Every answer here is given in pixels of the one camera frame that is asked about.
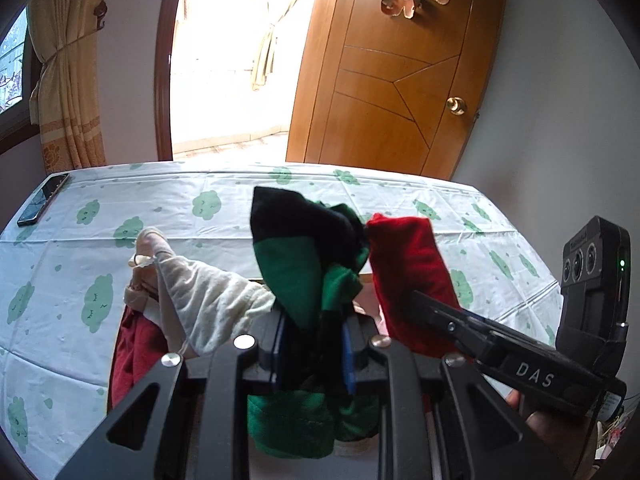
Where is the black phone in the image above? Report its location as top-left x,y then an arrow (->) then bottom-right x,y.
17,172 -> 71,227

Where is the orange wooden door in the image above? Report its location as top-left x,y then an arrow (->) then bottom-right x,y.
286,0 -> 508,181

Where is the dark brown door frame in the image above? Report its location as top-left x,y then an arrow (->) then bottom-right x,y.
153,0 -> 188,162

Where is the dark red and grey underwear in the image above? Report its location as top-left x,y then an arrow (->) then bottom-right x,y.
107,305 -> 171,411

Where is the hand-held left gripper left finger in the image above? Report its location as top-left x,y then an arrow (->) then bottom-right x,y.
55,310 -> 291,480

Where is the green and black underwear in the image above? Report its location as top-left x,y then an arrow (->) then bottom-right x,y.
245,186 -> 383,461

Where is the beige patterned curtain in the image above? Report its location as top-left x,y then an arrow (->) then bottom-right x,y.
25,0 -> 113,171

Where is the shallow cardboard tray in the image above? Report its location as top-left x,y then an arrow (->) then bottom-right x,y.
105,272 -> 441,480

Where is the white green-print tablecloth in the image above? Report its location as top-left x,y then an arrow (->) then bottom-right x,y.
0,162 -> 566,480

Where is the white sock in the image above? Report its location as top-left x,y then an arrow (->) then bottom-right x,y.
124,227 -> 277,357

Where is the person's right hand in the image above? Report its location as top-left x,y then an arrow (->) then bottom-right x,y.
505,390 -> 601,478

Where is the sliding glass window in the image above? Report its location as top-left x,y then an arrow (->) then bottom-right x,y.
0,7 -> 41,153

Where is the sheer yellow curtain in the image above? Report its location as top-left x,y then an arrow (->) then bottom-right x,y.
250,0 -> 321,91

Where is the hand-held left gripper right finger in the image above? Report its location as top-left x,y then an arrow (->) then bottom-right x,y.
342,317 -> 573,480

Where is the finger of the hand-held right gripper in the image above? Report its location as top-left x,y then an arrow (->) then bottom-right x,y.
457,309 -> 501,333
409,289 -> 493,363

